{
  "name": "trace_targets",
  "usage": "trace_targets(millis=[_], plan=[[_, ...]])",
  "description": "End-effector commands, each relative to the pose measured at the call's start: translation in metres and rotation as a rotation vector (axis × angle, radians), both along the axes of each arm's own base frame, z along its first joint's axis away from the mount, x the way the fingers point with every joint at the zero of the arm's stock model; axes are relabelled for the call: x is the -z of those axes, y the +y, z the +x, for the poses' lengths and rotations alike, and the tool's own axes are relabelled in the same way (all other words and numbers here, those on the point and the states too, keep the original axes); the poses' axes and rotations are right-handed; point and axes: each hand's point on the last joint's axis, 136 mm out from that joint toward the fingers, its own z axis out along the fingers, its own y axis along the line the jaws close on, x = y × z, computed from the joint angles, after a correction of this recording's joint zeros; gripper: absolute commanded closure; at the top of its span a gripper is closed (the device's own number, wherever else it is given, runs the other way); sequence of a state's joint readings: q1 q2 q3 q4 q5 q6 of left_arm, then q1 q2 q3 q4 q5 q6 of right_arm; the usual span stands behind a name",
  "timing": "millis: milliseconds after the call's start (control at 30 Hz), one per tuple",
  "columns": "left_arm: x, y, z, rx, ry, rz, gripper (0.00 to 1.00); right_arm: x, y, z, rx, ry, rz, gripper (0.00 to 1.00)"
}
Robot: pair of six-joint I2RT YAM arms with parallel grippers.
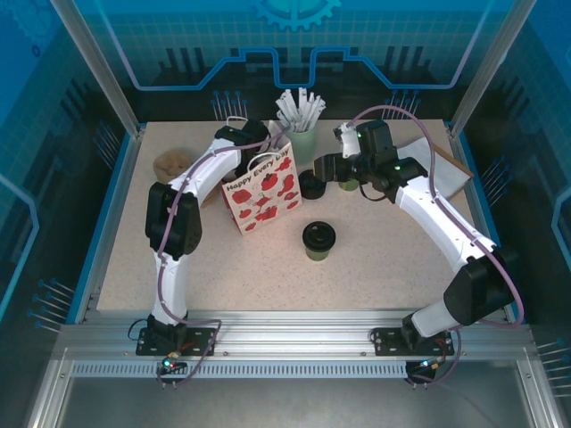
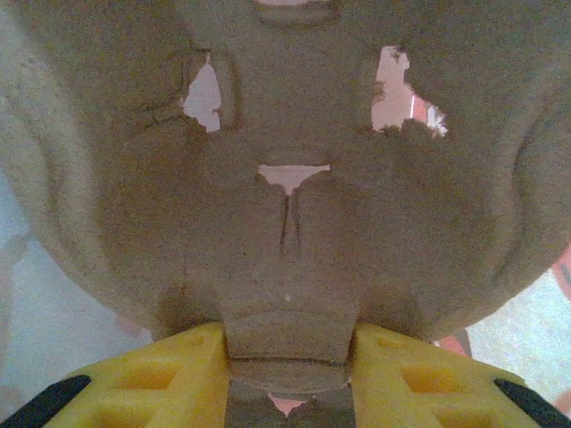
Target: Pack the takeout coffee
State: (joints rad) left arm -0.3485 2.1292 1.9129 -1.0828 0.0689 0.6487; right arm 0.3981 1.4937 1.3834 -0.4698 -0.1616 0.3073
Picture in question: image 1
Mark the aluminium mounting rail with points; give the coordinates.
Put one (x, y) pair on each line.
(290, 330)

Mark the red white paper gift bag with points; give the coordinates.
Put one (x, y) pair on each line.
(263, 200)

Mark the aluminium frame post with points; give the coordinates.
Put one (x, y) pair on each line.
(486, 67)
(102, 67)

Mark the grey metal shelf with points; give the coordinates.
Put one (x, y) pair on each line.
(290, 401)

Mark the white paper napkin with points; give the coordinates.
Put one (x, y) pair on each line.
(446, 171)

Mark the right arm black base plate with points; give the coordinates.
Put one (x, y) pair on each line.
(386, 341)

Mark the black plastic cup lid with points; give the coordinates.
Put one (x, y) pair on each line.
(311, 196)
(308, 179)
(311, 192)
(319, 234)

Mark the pale green holder cup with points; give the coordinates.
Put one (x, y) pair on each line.
(305, 147)

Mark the white wrapped straw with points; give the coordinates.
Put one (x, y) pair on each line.
(308, 109)
(319, 113)
(303, 107)
(289, 109)
(283, 113)
(315, 111)

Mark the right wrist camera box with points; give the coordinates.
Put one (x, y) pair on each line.
(348, 142)

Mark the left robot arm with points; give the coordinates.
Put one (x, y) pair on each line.
(174, 223)

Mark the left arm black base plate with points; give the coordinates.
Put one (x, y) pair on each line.
(201, 341)

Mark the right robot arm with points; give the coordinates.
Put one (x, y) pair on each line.
(446, 223)

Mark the small LED circuit board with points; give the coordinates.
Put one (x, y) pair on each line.
(428, 365)
(171, 363)

